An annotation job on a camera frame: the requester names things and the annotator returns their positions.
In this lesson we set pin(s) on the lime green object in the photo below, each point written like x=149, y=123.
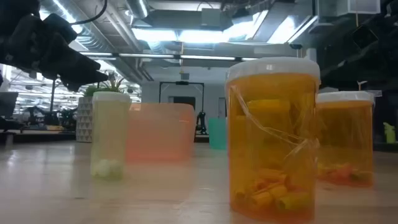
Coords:
x=389, y=133

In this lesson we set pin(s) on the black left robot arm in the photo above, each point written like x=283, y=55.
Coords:
x=15, y=9

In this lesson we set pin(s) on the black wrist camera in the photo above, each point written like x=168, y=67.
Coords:
x=60, y=28
x=363, y=37

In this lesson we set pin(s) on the black background rig frame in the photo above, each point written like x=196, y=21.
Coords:
x=182, y=83

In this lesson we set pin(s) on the green potted plant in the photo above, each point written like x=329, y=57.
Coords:
x=105, y=85

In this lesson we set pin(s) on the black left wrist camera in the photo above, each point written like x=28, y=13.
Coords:
x=60, y=28

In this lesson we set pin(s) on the slim clear pill bottle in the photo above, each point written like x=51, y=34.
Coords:
x=110, y=133

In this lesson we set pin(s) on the large amber pill bottle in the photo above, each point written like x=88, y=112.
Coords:
x=267, y=130
x=345, y=133

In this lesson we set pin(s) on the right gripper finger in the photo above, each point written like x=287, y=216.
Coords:
x=357, y=67

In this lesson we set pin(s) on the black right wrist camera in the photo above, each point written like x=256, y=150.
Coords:
x=363, y=37

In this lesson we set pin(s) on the black background robot arm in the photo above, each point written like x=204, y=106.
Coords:
x=201, y=123

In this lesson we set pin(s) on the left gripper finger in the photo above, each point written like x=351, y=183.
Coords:
x=74, y=60
x=84, y=79

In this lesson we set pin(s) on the white patterned planter pot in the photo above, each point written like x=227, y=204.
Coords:
x=84, y=121

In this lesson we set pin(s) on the teal translucent plastic bin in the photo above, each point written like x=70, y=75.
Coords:
x=217, y=133

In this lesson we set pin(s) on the long ceiling light strip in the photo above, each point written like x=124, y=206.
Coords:
x=149, y=55

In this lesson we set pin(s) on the silver ceiling duct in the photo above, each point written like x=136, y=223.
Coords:
x=102, y=28

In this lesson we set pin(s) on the bright ceiling light panel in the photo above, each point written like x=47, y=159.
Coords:
x=199, y=35

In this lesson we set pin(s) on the orange translucent plastic bin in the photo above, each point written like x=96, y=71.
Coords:
x=161, y=130

